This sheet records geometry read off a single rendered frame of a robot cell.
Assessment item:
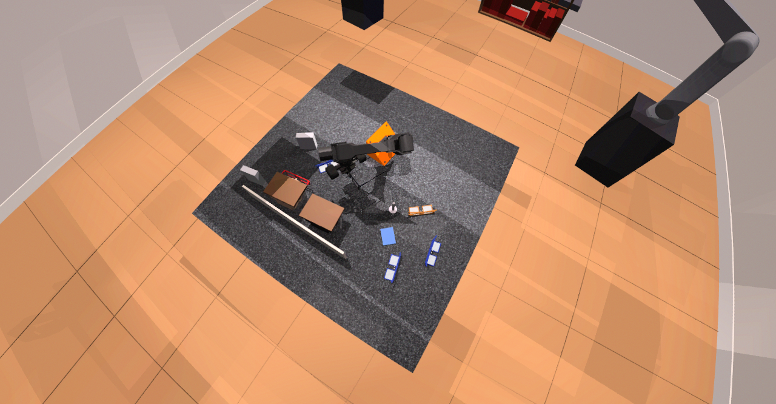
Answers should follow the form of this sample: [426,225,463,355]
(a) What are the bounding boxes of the red glasses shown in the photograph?
[283,170,310,185]

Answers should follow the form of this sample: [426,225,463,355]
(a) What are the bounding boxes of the blue flat square plate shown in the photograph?
[380,227,396,245]

